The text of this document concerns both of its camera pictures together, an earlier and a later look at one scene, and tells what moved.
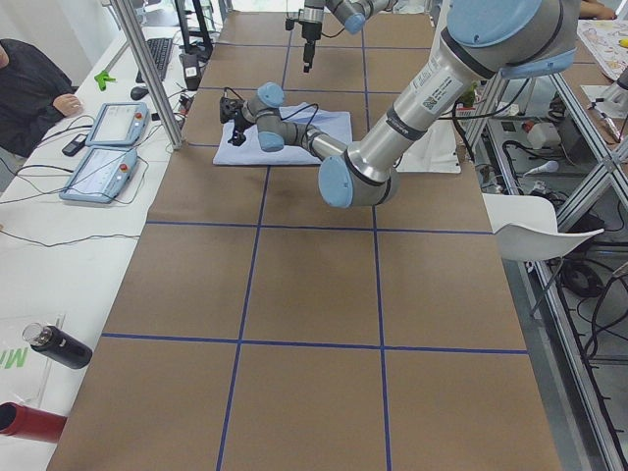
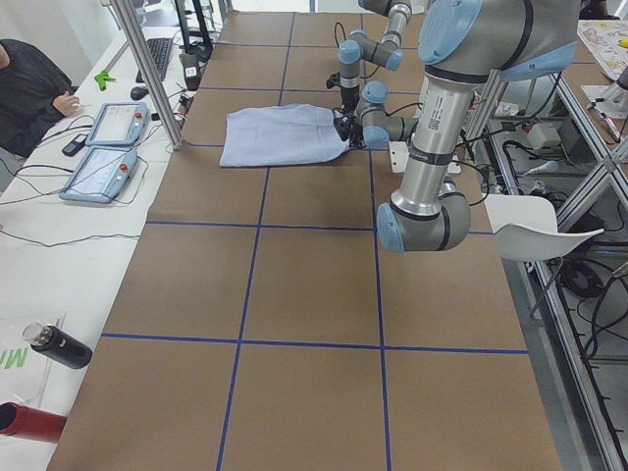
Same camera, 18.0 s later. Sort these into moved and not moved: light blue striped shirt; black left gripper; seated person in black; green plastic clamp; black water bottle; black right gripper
Moved: black right gripper; black left gripper
Not moved: black water bottle; light blue striped shirt; seated person in black; green plastic clamp
